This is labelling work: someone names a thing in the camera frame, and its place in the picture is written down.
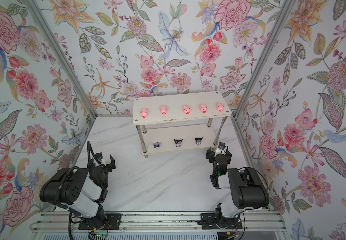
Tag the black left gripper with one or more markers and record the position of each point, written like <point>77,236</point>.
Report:
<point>107,165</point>

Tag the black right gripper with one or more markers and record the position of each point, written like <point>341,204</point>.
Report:
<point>214,153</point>

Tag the black purple figurine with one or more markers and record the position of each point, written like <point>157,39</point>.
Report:
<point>157,145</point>
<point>198,141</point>
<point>178,142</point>

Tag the pink pig toy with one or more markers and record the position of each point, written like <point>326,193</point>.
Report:
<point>144,113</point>
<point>186,109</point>
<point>203,108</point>
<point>164,110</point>
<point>220,107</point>

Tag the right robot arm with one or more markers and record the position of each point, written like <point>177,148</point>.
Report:
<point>247,191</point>

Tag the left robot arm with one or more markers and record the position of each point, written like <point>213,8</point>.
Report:
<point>80,191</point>

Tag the white two-tier shelf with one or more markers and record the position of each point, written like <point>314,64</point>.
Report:
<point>176,124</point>

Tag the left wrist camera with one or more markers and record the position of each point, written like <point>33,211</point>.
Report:
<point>99,159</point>

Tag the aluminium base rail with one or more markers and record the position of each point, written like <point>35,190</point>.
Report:
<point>252,221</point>

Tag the aluminium corner post left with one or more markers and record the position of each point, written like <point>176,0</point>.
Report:
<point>49,36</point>

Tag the aluminium corner post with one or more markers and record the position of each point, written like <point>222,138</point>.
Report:
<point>284,13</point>
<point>49,36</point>

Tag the aluminium corner post right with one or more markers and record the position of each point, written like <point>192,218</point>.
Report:
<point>284,13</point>

